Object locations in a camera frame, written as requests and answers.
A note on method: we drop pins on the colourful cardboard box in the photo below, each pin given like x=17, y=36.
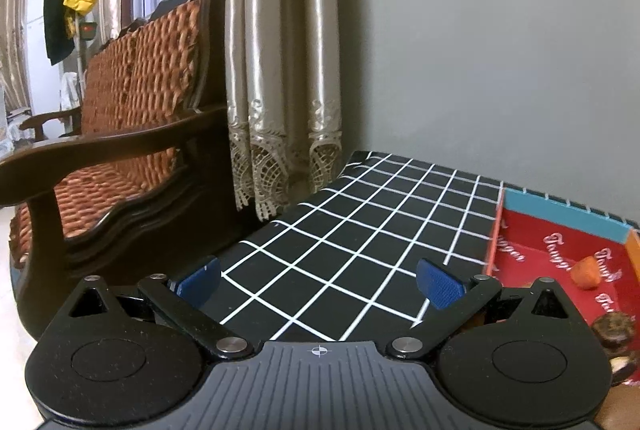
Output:
x=540, y=235

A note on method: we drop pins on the wooden wicker chair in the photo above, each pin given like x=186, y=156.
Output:
x=135, y=85

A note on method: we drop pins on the beige satin curtain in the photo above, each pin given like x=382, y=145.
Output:
x=280, y=60

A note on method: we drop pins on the orange carrot piece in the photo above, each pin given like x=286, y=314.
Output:
x=586, y=271

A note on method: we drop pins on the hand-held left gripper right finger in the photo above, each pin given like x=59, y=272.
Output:
x=440, y=285

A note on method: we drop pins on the small red hanging item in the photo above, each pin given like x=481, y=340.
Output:
x=89, y=32

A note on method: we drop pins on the white refrigerator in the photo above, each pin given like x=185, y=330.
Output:
x=42, y=60

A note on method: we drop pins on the dark brown chestnut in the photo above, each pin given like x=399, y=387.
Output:
x=624, y=369

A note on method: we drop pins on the black hanging coat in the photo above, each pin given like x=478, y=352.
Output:
x=55, y=10

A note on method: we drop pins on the coat rack pole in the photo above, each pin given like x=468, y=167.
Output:
x=80, y=60

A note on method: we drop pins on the black white checked tablecloth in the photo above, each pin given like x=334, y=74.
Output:
x=350, y=260

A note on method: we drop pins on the wrinkled brown walnut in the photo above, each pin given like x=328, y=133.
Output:
x=612, y=330

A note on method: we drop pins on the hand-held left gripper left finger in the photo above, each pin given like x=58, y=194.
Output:
x=202, y=280

